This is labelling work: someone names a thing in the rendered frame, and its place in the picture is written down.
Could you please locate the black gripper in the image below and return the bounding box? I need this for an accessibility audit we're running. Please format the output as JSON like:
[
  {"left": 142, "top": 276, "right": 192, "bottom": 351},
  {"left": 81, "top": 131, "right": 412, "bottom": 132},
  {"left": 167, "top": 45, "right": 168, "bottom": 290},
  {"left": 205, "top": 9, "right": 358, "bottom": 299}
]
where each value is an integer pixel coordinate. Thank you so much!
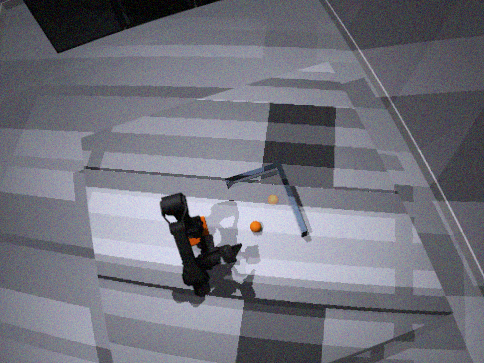
[{"left": 198, "top": 243, "right": 242, "bottom": 271}]

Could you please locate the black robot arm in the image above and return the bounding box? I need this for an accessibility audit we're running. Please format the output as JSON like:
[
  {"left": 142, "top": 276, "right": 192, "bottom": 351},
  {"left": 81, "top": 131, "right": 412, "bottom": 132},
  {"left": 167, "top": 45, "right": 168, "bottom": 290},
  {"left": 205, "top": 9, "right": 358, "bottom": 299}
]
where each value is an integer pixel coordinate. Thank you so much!
[{"left": 159, "top": 193, "right": 218, "bottom": 298}]

